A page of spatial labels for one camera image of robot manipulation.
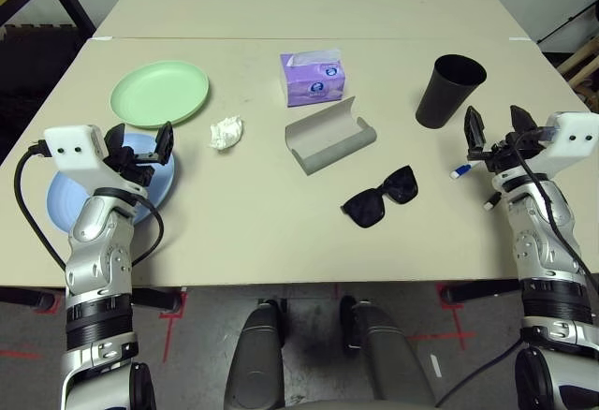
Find purple tissue box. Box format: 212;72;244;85
279;47;348;110

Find black foam puzzle mat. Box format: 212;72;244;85
0;21;95;168

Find wooden frame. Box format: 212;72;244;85
556;35;599;111

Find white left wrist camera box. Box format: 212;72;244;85
43;124;147;196

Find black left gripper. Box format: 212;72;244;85
102;121;177;192

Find black left camera cable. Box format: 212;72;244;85
12;145;166;273

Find black stand pole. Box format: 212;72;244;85
535;2;599;46

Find white tissue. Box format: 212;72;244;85
209;114;245;151

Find green plastic plate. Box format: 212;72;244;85
110;58;211;130

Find grey robot leg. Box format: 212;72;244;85
223;301;287;410
339;295;439;410

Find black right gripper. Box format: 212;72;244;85
463;105;545;176

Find black plastic cup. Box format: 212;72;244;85
415;53;488;129

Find black sunglasses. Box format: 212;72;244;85
340;165;419;230

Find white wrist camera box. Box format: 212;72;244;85
43;124;147;196
533;110;599;178

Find white marker blue cap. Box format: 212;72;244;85
450;162;483;180

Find grey glasses case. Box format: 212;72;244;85
285;95;378;177

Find grey left robot leg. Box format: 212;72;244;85
223;301;287;410

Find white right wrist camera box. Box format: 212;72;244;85
533;110;599;178

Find black table foot bar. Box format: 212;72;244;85
0;286;60;311
441;280;523;303
132;286;183;314

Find grey right robot leg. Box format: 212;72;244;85
339;295;439;410

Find blue plastic plate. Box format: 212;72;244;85
45;132;178;234

